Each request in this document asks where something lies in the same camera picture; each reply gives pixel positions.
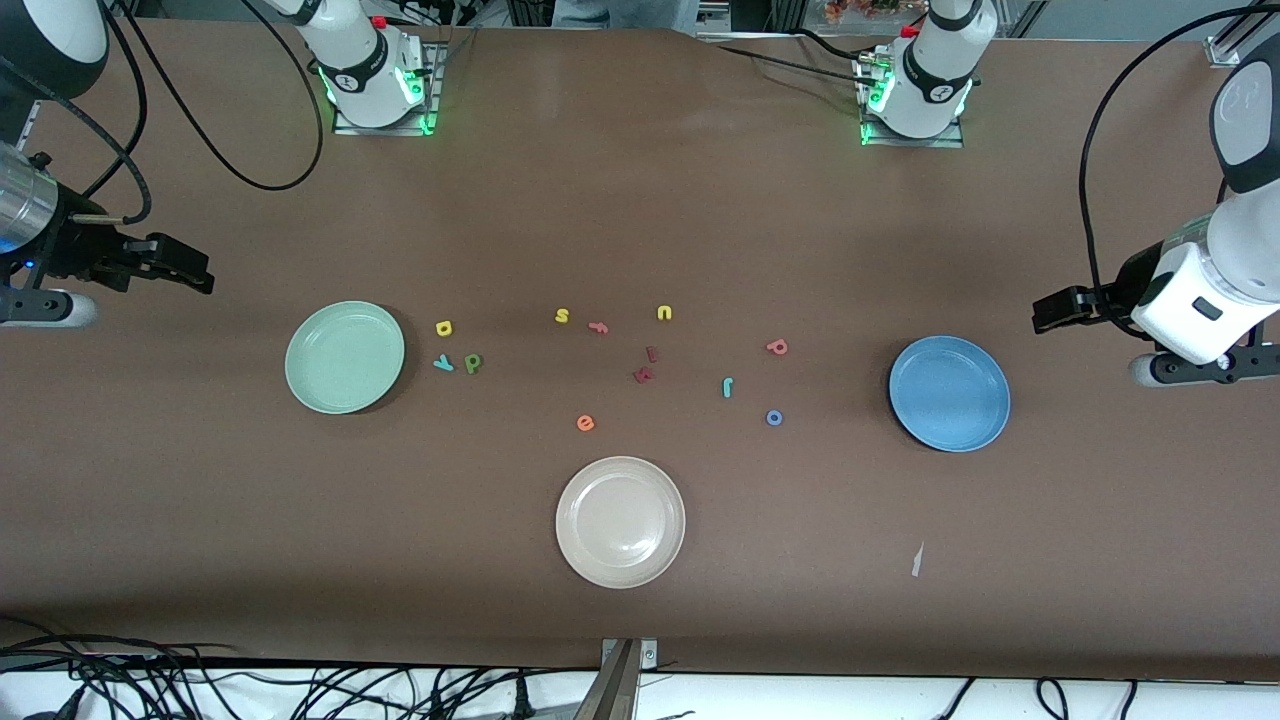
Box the beige plate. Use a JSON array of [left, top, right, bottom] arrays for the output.
[[555, 456, 687, 589]]

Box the metal camera stand post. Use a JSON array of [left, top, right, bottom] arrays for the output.
[[572, 638, 659, 720]]

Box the orange flower decoration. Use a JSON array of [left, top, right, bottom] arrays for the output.
[[825, 0, 926, 23]]

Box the light green plate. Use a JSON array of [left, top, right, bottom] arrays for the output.
[[285, 301, 406, 415]]

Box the person in jeans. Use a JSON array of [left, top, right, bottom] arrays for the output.
[[550, 0, 701, 33]]

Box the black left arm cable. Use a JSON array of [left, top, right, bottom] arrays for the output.
[[1078, 3, 1280, 336]]

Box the tangled black cable bundle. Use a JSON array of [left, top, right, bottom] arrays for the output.
[[0, 615, 561, 720]]

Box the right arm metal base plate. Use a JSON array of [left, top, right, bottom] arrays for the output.
[[332, 40, 441, 136]]

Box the blue plate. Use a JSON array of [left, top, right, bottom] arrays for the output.
[[889, 335, 1011, 453]]

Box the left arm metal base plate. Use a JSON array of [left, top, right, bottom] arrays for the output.
[[858, 55, 965, 149]]

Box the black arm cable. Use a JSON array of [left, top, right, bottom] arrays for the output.
[[1078, 3, 1280, 336], [0, 0, 326, 225]]

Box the black table cable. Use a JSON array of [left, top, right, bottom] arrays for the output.
[[715, 44, 881, 91]]

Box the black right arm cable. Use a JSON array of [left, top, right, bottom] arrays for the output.
[[0, 0, 326, 225]]

